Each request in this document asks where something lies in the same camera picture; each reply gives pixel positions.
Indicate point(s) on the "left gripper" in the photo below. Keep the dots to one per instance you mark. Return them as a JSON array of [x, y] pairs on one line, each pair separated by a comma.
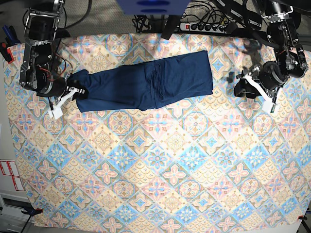
[[267, 81]]

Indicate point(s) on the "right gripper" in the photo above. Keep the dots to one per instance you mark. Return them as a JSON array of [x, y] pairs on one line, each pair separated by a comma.
[[58, 88]]

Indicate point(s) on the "blue long-sleeve T-shirt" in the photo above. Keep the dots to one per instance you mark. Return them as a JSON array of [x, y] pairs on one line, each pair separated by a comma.
[[148, 85]]

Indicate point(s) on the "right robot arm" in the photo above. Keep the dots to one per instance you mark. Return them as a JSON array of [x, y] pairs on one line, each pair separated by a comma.
[[43, 36]]

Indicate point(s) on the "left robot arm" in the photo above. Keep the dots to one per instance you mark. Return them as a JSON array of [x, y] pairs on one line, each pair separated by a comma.
[[282, 35]]

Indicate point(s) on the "white power strip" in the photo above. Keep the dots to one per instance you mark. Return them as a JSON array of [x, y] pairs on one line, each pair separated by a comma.
[[202, 27]]

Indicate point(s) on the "black red table clamp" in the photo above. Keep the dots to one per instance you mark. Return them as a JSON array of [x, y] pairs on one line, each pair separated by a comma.
[[6, 53]]

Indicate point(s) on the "blue spring clamp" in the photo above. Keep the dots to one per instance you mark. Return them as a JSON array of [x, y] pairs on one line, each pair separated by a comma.
[[11, 36]]

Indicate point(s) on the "patterned tile tablecloth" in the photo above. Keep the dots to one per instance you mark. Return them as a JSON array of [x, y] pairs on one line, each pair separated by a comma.
[[216, 164]]

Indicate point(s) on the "red white label stickers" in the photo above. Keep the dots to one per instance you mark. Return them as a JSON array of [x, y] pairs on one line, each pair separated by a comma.
[[9, 169]]

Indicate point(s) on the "orange clamp bottom right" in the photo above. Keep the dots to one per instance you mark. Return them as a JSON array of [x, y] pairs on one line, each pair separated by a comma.
[[302, 218]]

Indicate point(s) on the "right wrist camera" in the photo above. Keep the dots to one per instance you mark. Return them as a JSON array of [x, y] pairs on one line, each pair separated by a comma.
[[56, 113]]

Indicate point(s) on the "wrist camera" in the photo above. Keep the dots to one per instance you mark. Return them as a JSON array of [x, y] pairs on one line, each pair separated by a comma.
[[56, 113], [269, 107]]

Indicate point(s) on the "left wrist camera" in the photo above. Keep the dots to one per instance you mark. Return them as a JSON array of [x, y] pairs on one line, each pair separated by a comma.
[[269, 107]]

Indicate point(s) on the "black mount post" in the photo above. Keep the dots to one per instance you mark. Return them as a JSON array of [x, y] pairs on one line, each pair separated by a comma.
[[171, 24]]

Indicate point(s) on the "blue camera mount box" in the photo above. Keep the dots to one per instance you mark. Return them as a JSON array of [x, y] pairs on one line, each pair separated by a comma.
[[153, 7]]

